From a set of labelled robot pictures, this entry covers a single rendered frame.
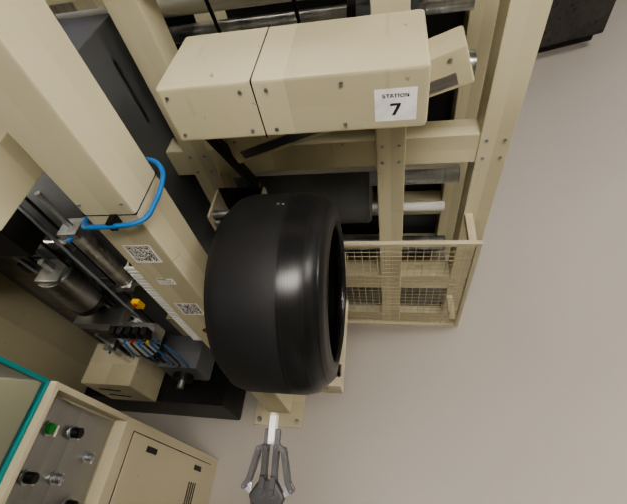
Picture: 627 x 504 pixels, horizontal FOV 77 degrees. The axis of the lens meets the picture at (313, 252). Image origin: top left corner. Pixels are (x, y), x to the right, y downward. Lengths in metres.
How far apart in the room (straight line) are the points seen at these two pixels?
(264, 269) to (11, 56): 0.59
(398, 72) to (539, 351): 1.94
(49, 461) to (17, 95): 1.00
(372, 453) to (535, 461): 0.76
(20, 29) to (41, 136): 0.17
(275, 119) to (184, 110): 0.22
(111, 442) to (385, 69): 1.41
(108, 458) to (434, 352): 1.66
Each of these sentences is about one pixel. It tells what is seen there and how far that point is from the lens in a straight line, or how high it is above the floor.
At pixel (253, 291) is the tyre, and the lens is 0.95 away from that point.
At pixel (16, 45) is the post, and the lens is 0.79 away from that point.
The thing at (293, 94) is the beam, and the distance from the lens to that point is 0.94.
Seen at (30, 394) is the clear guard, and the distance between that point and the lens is 1.32.
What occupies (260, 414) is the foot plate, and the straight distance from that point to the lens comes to 2.38.
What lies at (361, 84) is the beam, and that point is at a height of 1.75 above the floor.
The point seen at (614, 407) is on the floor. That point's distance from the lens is 2.56.
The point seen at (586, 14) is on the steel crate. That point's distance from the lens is 4.67.
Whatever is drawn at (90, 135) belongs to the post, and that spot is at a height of 1.84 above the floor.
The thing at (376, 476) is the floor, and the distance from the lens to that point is 2.24.
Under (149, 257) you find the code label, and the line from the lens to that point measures 1.07.
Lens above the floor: 2.23
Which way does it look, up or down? 53 degrees down
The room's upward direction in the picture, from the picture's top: 15 degrees counter-clockwise
